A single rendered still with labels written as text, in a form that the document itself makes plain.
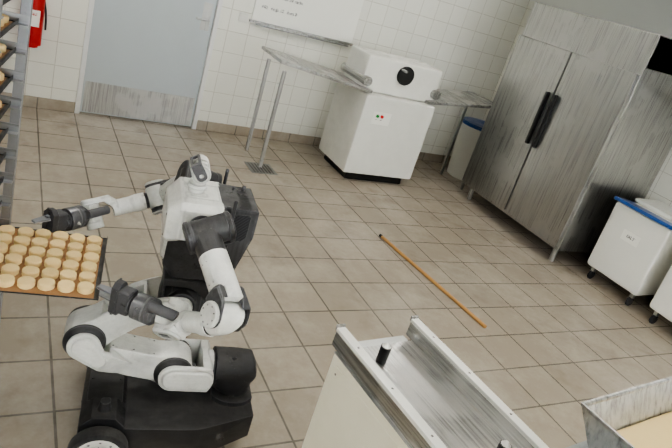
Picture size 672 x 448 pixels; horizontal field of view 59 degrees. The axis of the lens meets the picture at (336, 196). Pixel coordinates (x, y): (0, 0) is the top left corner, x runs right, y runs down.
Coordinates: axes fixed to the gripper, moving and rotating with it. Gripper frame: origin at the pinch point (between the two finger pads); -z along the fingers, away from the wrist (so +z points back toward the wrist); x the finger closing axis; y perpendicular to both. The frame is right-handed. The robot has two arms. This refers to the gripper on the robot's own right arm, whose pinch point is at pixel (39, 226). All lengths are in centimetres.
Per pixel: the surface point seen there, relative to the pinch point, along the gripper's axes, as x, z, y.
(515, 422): 22, 12, 170
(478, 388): 22, 18, 158
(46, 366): -69, 12, 1
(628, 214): 5, 396, 193
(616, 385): -65, 243, 223
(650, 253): -14, 380, 219
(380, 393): 19, -3, 137
